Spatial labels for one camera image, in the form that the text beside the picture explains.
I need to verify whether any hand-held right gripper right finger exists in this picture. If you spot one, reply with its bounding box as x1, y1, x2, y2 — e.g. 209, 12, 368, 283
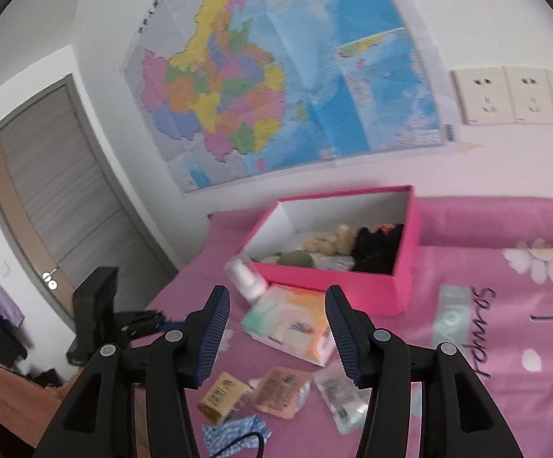
324, 285, 511, 458

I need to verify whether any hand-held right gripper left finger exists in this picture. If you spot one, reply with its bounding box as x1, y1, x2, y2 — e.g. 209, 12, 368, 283
31, 285, 232, 458

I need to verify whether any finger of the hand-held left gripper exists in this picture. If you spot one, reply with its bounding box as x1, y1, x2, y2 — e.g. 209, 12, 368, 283
123, 309, 164, 326
129, 323, 175, 342

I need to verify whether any pink cardboard box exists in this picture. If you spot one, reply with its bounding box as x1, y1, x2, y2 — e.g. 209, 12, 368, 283
237, 184, 421, 316

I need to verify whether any spouted food pouch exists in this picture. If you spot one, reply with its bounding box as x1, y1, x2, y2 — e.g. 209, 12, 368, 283
249, 366, 313, 421

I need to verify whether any olive green round pad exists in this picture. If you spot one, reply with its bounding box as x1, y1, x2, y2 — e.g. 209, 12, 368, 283
276, 249, 316, 269

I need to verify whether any black fabric scrunchie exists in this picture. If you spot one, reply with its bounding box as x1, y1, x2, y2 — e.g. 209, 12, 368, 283
350, 223, 405, 275

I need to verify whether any beige plush toy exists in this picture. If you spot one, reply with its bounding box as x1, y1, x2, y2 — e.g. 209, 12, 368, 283
302, 226, 356, 255

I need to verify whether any blue gingham scrunchie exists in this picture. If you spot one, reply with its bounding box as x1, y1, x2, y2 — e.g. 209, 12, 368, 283
201, 415, 272, 458

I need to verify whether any pastel soft tissue pack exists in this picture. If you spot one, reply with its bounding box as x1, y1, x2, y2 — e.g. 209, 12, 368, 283
241, 284, 334, 368

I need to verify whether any white spray bottle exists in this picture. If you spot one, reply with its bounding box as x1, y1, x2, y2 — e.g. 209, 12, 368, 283
229, 258, 270, 303

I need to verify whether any small yellow carton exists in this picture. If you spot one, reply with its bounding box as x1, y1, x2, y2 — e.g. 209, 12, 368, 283
197, 372, 253, 425

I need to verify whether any clear plastic packet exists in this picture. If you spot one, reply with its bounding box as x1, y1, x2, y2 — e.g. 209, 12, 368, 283
313, 360, 377, 436

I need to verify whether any orange cloth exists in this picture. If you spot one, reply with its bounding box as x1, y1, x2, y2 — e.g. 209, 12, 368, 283
0, 360, 74, 444

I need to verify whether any grey wooden door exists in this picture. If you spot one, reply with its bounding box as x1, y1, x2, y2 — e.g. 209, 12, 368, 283
0, 73, 178, 320

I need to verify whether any pink floral bedsheet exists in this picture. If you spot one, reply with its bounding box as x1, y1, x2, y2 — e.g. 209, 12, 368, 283
145, 197, 553, 458

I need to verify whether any black cable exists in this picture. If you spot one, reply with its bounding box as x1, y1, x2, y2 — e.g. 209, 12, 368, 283
210, 432, 265, 458

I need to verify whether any colourful wall map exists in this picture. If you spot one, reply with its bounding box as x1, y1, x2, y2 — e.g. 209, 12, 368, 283
120, 0, 455, 195

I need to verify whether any white wall socket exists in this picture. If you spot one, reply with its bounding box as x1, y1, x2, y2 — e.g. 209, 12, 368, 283
450, 67, 516, 126
502, 64, 553, 124

